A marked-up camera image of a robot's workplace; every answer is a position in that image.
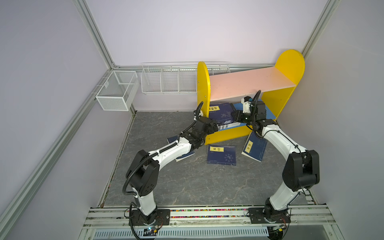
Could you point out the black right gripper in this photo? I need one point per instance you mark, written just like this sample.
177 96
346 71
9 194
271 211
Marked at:
239 114

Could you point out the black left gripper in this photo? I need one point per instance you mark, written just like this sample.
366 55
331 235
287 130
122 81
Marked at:
211 130

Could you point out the blue book front stack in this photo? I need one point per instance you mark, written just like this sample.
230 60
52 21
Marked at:
222 113

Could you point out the dark eye cover book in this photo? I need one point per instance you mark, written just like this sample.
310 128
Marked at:
229 126

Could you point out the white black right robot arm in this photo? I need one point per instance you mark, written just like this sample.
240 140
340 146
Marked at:
302 167

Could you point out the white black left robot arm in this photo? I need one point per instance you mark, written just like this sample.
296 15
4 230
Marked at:
142 176

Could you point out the yellow pink blue bookshelf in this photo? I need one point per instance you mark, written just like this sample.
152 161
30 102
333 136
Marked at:
276 83

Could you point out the blue book under eye book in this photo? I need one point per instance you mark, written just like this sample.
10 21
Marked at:
182 157

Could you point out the white mesh box basket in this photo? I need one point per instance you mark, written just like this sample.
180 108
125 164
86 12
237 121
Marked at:
118 91

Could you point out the white wire rack basket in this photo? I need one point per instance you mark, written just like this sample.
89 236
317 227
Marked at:
169 77

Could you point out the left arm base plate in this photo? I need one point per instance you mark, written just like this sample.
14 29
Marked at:
160 217

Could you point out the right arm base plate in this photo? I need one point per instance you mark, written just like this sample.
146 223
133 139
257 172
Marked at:
261 215

